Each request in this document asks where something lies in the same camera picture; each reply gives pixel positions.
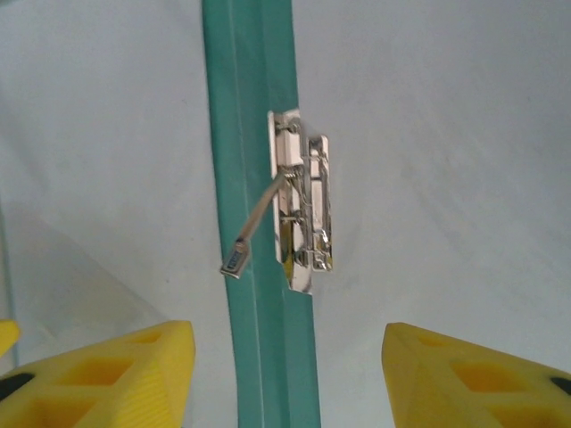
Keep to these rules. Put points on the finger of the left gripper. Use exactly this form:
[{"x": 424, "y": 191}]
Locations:
[{"x": 6, "y": 334}]

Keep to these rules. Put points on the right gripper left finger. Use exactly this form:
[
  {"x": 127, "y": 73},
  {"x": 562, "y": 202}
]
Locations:
[{"x": 89, "y": 388}]

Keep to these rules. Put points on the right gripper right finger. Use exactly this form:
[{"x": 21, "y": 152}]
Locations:
[{"x": 482, "y": 388}]

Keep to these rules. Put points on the metal folder clip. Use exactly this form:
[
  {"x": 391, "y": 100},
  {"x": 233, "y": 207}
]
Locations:
[{"x": 312, "y": 200}]

